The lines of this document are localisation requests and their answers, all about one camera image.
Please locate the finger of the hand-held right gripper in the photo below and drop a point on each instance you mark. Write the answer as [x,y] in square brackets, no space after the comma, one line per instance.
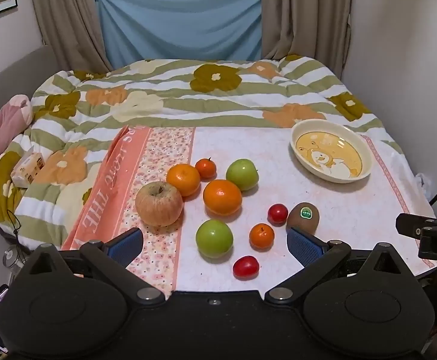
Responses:
[410,225]

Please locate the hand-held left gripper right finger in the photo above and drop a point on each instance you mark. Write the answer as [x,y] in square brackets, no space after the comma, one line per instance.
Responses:
[303,248]

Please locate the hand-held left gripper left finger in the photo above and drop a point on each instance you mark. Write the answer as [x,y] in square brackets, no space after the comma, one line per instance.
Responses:
[126,246]

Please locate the brown kiwi with sticker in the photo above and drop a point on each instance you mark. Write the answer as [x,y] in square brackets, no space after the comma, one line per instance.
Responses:
[303,216]

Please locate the red cherry tomato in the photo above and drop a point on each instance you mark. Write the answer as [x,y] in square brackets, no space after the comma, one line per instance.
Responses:
[246,267]
[277,214]

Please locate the small mandarin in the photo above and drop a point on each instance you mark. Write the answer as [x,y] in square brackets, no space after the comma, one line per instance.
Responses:
[261,236]
[205,168]

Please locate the red-yellow apple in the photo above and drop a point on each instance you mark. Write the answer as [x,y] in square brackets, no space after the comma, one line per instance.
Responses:
[159,204]

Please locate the green apple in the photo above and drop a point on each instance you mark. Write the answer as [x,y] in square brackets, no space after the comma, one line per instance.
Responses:
[242,174]
[214,238]

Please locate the large orange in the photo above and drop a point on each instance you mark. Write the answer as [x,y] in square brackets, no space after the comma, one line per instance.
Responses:
[222,197]

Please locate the cream bowl with bear print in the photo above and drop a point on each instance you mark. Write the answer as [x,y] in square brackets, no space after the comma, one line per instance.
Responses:
[331,152]

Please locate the white plastic bag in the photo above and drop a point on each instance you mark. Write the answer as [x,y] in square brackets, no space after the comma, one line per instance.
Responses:
[424,184]

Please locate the pink floral tablecloth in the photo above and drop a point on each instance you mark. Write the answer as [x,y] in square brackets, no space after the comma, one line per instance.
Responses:
[346,210]

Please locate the medium orange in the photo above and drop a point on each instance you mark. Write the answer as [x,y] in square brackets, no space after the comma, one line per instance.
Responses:
[183,179]

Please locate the glass jar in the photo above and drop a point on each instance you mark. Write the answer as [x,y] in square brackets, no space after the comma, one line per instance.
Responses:
[13,259]

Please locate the tissue pack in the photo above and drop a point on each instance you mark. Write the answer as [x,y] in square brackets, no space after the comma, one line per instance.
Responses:
[27,168]

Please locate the striped floral blanket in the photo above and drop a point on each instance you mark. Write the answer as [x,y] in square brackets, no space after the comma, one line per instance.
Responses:
[188,93]

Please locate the pink plush pillow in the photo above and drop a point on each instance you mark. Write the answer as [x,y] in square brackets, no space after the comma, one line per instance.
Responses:
[2,127]

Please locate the beige upholstered headboard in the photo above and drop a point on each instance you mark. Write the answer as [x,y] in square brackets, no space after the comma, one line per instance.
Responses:
[8,71]

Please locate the blue cloth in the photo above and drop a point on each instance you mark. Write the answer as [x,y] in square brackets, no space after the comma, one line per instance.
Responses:
[181,22]

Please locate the beige curtain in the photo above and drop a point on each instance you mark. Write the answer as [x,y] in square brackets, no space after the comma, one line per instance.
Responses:
[68,18]
[304,15]

